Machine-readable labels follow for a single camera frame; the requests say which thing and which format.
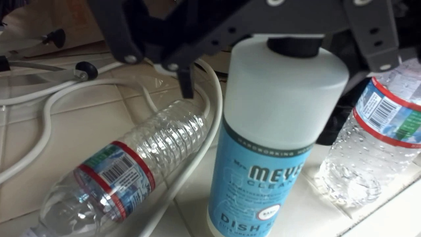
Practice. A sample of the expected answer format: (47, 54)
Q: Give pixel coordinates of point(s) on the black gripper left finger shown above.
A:
(186, 83)

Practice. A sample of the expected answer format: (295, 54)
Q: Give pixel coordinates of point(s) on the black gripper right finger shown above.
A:
(377, 44)

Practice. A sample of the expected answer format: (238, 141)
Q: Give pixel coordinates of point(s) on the blue label dish soap bottle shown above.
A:
(264, 153)

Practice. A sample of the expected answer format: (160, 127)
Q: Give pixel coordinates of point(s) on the upright clear water bottle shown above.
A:
(373, 145)

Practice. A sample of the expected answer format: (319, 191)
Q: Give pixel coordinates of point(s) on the empty clear water bottle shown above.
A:
(114, 175)

